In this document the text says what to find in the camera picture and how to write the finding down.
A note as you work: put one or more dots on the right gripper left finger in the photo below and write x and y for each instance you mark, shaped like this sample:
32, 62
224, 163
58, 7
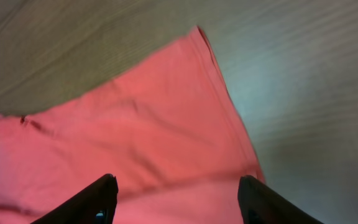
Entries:
94, 204

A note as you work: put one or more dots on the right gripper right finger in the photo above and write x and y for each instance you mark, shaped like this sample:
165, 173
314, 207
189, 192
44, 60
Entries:
260, 204

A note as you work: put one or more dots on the red t-shirt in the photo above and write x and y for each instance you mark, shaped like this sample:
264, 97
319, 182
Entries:
166, 129

